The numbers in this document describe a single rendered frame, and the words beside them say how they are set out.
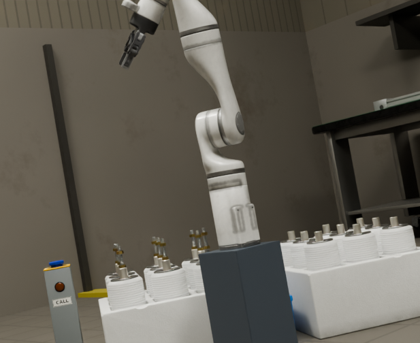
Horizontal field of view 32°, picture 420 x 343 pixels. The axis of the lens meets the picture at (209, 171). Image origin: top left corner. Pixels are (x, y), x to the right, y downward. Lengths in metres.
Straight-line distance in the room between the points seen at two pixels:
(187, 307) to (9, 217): 2.39
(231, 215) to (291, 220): 3.79
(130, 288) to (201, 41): 0.69
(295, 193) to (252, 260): 3.88
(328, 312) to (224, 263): 0.46
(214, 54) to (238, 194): 0.32
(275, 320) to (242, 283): 0.13
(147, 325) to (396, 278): 0.70
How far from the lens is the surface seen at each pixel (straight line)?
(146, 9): 2.03
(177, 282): 2.00
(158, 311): 1.97
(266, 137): 5.42
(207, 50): 1.70
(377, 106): 4.63
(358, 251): 2.12
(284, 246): 2.30
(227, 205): 1.70
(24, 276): 4.26
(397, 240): 2.17
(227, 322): 1.73
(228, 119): 1.70
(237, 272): 1.66
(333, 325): 2.07
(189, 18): 1.71
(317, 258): 2.08
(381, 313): 2.12
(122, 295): 1.99
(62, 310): 2.04
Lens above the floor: 0.42
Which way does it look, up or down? 2 degrees up
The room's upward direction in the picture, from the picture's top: 10 degrees counter-clockwise
